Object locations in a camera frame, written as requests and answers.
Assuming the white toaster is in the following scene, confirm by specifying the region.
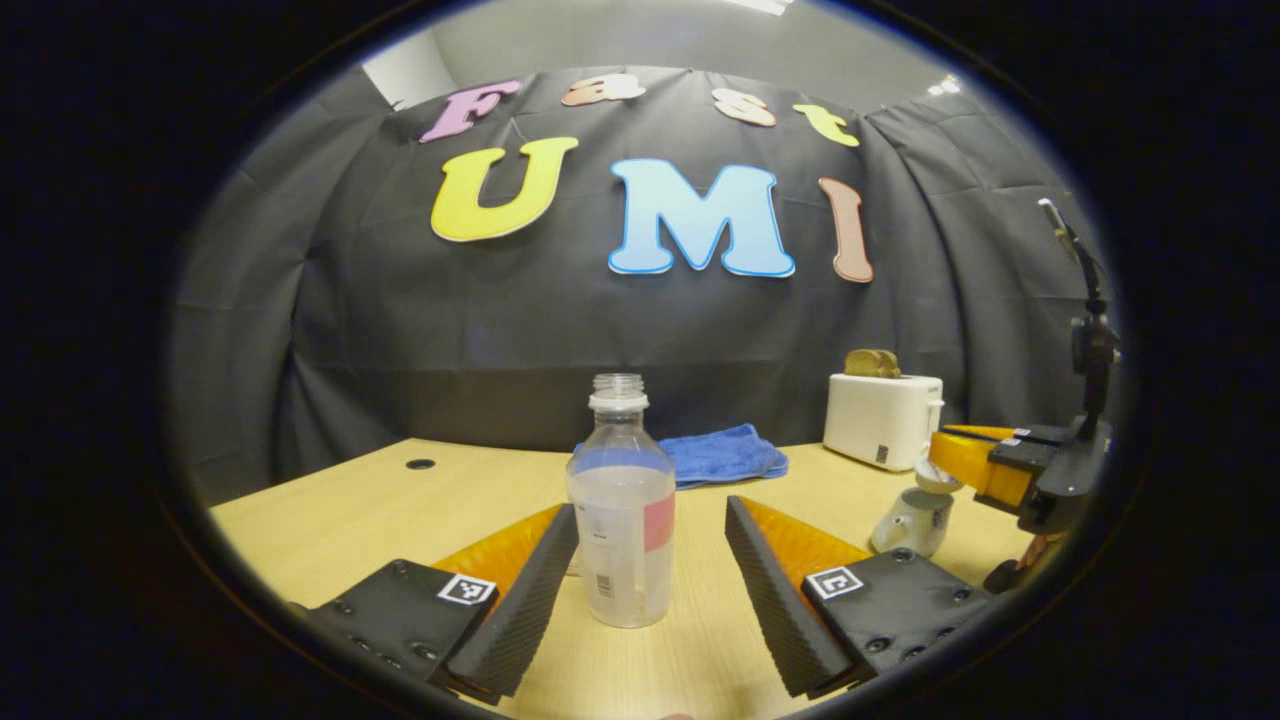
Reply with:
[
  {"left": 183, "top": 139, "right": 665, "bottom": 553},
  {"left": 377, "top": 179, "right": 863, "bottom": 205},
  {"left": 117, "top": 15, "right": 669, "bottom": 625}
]
[{"left": 823, "top": 374, "right": 945, "bottom": 473}]

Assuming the folded blue towel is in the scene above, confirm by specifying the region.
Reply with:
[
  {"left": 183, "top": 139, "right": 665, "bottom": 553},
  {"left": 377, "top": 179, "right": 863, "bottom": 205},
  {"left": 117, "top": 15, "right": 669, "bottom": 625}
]
[{"left": 655, "top": 424, "right": 790, "bottom": 490}]

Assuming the white blue flowered teacup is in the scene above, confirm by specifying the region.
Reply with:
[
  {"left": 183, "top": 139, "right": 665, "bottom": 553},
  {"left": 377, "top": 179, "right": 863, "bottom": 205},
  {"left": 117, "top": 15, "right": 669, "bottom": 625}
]
[{"left": 870, "top": 480, "right": 956, "bottom": 559}]

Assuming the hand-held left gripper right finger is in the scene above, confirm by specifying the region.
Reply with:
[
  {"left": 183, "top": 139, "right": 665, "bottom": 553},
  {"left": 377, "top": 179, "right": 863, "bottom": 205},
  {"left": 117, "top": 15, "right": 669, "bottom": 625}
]
[{"left": 724, "top": 495, "right": 996, "bottom": 701}]

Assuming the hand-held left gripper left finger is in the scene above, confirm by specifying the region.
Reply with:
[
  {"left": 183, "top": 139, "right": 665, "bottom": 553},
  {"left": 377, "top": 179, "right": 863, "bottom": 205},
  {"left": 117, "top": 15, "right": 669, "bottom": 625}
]
[{"left": 288, "top": 503, "right": 581, "bottom": 704}]

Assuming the clear plastic water bottle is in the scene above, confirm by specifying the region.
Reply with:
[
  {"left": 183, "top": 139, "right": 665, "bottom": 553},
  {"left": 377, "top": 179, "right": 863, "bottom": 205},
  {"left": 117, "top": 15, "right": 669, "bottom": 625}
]
[{"left": 566, "top": 373, "right": 677, "bottom": 630}]

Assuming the black backdrop cloth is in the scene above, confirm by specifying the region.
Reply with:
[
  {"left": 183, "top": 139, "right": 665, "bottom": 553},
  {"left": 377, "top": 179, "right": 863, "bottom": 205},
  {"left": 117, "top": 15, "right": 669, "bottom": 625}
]
[{"left": 165, "top": 65, "right": 1126, "bottom": 506}]

